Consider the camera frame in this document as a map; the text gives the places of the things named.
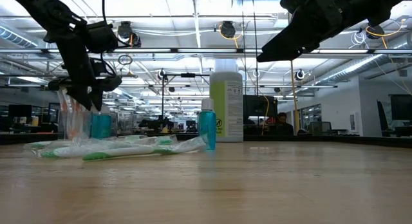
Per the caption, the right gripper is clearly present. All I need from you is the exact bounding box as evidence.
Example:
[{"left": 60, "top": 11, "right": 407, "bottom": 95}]
[{"left": 256, "top": 0, "right": 374, "bottom": 63}]

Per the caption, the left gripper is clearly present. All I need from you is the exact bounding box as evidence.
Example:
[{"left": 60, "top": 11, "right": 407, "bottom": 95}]
[{"left": 48, "top": 40, "right": 123, "bottom": 112}]

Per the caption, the green toothbrush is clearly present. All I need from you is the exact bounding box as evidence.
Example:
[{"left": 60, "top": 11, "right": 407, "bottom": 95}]
[
  {"left": 23, "top": 136, "right": 129, "bottom": 150},
  {"left": 81, "top": 135, "right": 208, "bottom": 162},
  {"left": 36, "top": 142, "right": 162, "bottom": 160},
  {"left": 64, "top": 134, "right": 179, "bottom": 150}
]

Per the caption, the clear plastic bag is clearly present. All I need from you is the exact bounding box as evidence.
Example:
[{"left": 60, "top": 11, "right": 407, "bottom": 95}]
[{"left": 57, "top": 106, "right": 136, "bottom": 142}]

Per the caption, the small dark monitor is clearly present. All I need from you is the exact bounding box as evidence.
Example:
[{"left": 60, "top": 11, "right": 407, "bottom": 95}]
[{"left": 8, "top": 104, "right": 33, "bottom": 118}]

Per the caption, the long horizontal light bar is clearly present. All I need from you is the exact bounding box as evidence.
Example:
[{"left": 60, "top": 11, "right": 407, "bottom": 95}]
[{"left": 0, "top": 47, "right": 412, "bottom": 56}]

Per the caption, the black monitor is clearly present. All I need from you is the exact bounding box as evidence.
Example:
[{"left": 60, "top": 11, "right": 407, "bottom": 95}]
[{"left": 243, "top": 94, "right": 278, "bottom": 118}]

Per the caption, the person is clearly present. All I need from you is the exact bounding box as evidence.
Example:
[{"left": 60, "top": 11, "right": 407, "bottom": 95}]
[{"left": 269, "top": 111, "right": 295, "bottom": 137}]

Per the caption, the grey mesh chair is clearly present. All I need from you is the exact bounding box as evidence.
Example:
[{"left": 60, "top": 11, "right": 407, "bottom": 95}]
[{"left": 308, "top": 120, "right": 332, "bottom": 136}]

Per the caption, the white green wipes canister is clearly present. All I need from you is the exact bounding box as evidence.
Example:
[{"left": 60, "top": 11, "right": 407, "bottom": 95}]
[{"left": 209, "top": 58, "right": 245, "bottom": 144}]

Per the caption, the black office chair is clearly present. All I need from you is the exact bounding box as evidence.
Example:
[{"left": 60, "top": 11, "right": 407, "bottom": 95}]
[{"left": 376, "top": 100, "right": 392, "bottom": 138}]

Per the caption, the large dark monitor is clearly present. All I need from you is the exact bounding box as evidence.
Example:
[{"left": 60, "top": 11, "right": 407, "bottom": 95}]
[{"left": 390, "top": 94, "right": 412, "bottom": 122}]

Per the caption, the black hanging cable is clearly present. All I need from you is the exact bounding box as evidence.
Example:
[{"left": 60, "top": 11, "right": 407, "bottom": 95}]
[
  {"left": 250, "top": 0, "right": 259, "bottom": 97},
  {"left": 241, "top": 0, "right": 247, "bottom": 96}
]

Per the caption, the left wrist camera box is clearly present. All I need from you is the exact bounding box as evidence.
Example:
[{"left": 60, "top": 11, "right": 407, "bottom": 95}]
[{"left": 86, "top": 20, "right": 119, "bottom": 54}]

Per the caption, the silver ventilation duct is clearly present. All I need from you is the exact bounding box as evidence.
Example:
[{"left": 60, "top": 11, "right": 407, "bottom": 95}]
[{"left": 317, "top": 53, "right": 384, "bottom": 86}]

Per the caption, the black camera gantry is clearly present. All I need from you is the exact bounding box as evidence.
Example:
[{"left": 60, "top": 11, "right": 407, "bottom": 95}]
[{"left": 160, "top": 72, "right": 212, "bottom": 122}]

